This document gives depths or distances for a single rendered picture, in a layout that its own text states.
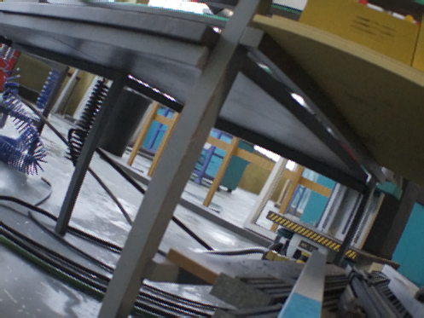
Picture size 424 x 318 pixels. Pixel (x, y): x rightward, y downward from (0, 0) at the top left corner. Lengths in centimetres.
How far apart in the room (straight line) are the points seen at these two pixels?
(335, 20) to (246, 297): 36
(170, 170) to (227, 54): 16
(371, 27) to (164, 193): 35
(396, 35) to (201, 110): 29
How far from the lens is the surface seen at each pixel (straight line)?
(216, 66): 67
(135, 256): 68
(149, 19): 74
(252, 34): 67
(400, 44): 62
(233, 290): 54
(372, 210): 284
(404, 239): 547
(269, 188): 429
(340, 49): 59
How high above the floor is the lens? 43
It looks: level
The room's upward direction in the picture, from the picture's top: 25 degrees clockwise
